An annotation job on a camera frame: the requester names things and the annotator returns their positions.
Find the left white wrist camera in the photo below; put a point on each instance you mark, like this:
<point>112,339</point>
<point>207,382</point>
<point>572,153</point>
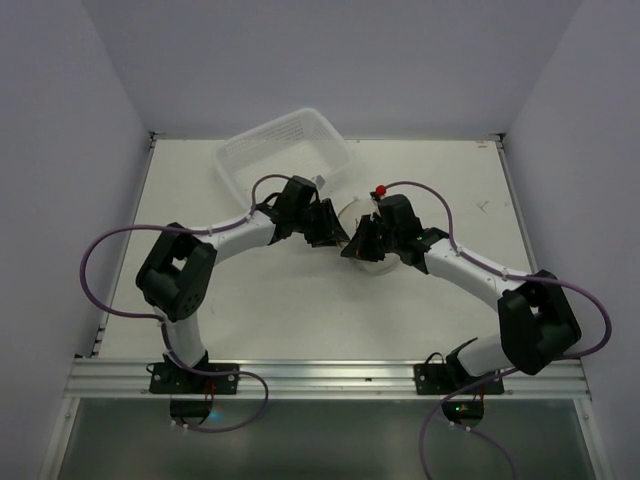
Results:
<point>319,182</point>

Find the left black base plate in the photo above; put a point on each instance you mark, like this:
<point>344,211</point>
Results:
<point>169,379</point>

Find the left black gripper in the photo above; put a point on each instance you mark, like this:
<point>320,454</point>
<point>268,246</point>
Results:
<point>320,223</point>

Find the white plastic perforated basket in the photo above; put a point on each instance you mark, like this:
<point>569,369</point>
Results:
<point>301,143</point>

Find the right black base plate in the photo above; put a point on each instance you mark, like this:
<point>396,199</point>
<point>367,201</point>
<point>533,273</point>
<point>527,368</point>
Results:
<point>435,377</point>

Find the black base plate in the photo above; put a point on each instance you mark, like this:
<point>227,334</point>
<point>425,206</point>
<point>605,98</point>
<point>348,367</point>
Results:
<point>169,379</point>
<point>435,377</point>

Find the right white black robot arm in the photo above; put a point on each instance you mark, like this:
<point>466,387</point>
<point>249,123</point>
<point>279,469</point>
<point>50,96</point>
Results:
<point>536,324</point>

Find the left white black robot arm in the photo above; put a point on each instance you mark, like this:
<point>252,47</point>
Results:
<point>175,276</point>

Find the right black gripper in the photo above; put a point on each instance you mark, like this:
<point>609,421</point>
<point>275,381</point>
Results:
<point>374,236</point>

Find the aluminium mounting rail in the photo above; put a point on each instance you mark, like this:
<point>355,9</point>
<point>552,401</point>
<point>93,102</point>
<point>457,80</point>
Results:
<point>313,380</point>

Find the round white mesh laundry bag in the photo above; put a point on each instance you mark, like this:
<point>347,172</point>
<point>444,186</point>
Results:
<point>349,217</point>

